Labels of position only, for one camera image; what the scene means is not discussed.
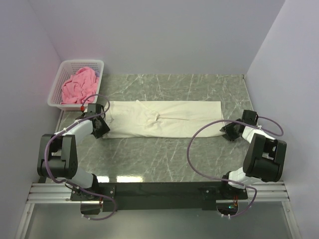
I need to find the cream white t shirt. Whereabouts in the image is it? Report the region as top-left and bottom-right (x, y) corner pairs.
(104, 100), (225, 138)

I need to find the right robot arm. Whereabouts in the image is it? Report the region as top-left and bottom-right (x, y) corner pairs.
(220, 110), (287, 198)

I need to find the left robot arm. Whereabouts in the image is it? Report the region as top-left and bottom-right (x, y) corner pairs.
(37, 104), (110, 194)

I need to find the pink t shirt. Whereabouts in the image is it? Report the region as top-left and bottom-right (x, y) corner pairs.
(61, 67), (99, 104)

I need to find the white plastic laundry basket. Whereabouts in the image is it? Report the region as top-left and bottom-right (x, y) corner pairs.
(47, 59), (104, 111)

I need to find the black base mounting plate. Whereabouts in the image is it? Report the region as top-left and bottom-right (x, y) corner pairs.
(70, 181), (247, 215)

